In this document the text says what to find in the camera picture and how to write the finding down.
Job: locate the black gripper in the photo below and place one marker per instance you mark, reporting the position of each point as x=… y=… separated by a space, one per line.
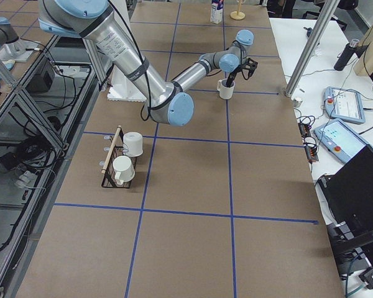
x=232 y=76

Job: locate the white ribbed HOME mug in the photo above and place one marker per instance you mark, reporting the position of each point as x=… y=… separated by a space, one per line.
x=224 y=91

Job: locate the milk carton green cap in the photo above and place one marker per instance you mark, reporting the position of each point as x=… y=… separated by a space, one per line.
x=216 y=12

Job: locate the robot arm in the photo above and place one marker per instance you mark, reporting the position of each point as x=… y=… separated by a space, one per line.
x=167 y=101
x=11 y=45

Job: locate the wooden cup tree stand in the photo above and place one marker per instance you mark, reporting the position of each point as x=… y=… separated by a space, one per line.
x=238 y=14

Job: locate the teach pendant far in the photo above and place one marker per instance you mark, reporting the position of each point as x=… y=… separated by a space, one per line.
x=345 y=104

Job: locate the teach pendant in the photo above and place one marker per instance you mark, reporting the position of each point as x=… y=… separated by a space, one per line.
x=345 y=104
x=340 y=139

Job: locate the black water bottle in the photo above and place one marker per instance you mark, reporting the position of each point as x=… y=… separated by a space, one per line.
x=346 y=54

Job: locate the teach pendant near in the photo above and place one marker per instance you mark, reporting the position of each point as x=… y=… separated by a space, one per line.
x=340 y=139

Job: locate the white HOME mug on rack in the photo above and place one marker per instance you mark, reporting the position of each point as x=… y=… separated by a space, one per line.
x=123 y=170

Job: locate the aluminium frame post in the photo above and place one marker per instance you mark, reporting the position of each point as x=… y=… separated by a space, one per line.
x=320 y=26

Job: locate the black wire mug rack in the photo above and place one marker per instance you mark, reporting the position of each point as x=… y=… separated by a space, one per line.
x=115 y=150

